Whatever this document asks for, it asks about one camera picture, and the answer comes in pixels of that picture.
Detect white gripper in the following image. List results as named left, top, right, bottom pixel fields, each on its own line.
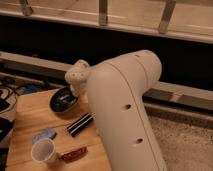
left=70, top=83, right=86, bottom=97

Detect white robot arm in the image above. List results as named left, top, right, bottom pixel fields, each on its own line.
left=65, top=50, right=167, bottom=171

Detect black cables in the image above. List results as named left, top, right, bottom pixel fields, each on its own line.
left=0, top=76, right=26, bottom=113

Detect dark ceramic bowl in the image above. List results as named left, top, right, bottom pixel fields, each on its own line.
left=50, top=87, right=78, bottom=113

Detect white paper cup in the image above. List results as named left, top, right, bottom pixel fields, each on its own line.
left=31, top=138, right=59, bottom=163

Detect black white striped box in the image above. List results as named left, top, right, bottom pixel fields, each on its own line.
left=67, top=113, right=93, bottom=137

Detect brown snack bar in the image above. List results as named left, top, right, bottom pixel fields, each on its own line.
left=61, top=147, right=87, bottom=162

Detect blue flat object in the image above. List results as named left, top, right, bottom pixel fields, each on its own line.
left=32, top=128, right=57, bottom=143

